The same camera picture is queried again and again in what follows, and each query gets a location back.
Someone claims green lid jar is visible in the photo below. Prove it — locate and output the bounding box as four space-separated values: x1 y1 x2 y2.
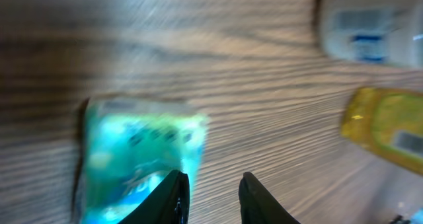
318 0 422 69

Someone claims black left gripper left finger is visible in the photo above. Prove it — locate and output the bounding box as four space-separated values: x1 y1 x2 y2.
119 170 190 224

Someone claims yellow oil bottle silver cap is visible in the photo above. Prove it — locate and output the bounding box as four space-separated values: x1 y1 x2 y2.
340 87 422 175

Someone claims small teal box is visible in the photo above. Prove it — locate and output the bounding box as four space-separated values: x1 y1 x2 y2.
75 96 209 223

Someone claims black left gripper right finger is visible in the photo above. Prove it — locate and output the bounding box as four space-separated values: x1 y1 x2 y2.
239 172 300 224

